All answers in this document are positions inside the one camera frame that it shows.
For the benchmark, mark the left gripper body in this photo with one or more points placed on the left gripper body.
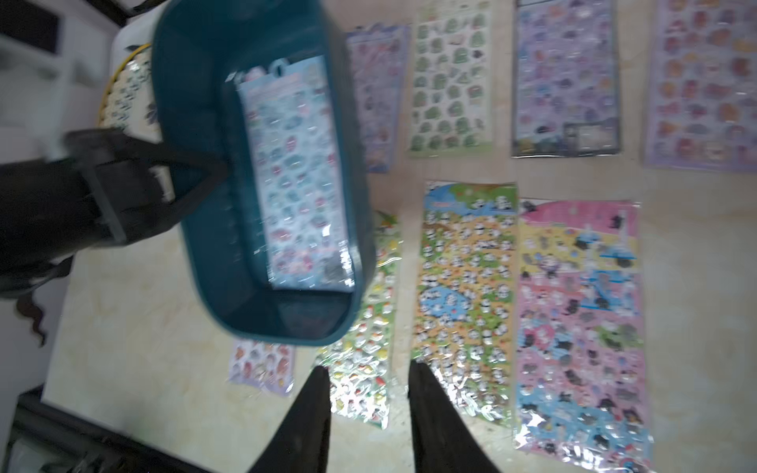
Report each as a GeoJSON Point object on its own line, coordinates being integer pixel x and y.
{"type": "Point", "coordinates": [47, 215]}

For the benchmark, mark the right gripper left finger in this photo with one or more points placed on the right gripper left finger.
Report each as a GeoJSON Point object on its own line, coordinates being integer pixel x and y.
{"type": "Point", "coordinates": [301, 443]}

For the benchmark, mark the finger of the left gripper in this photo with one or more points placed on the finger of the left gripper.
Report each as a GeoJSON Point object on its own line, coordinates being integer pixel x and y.
{"type": "Point", "coordinates": [142, 189]}

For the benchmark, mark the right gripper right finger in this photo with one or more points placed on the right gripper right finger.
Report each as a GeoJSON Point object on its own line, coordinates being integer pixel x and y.
{"type": "Point", "coordinates": [441, 441]}

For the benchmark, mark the green animal sticker sheet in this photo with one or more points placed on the green animal sticker sheet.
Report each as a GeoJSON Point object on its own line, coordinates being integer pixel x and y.
{"type": "Point", "coordinates": [359, 363]}

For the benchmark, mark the panda sticker sheet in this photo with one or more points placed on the panda sticker sheet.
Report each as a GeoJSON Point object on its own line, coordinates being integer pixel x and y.
{"type": "Point", "coordinates": [466, 293]}

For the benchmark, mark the pink cat sticker sheet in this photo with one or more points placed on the pink cat sticker sheet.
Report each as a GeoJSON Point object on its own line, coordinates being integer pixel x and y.
{"type": "Point", "coordinates": [581, 395]}

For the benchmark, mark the light blue sticker sheet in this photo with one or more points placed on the light blue sticker sheet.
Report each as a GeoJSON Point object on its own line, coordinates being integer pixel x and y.
{"type": "Point", "coordinates": [296, 163]}

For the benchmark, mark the teal storage box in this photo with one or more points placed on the teal storage box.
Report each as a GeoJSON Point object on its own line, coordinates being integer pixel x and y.
{"type": "Point", "coordinates": [199, 51]}

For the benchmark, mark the purple white sticker sheet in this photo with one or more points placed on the purple white sticker sheet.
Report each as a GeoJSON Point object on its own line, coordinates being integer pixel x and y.
{"type": "Point", "coordinates": [378, 60]}

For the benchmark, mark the green dinosaur sticker sheet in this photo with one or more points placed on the green dinosaur sticker sheet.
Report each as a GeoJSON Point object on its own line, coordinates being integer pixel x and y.
{"type": "Point", "coordinates": [451, 100]}

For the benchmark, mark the dark purple sticker sheet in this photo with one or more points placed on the dark purple sticker sheet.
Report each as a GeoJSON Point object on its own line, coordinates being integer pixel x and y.
{"type": "Point", "coordinates": [566, 80]}

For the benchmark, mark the lilac 3D animal sticker sheet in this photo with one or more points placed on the lilac 3D animal sticker sheet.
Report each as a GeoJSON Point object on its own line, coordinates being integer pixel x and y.
{"type": "Point", "coordinates": [702, 92]}

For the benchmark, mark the patterned yellow rim plate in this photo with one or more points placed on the patterned yellow rim plate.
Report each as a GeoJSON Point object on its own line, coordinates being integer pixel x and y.
{"type": "Point", "coordinates": [128, 102]}

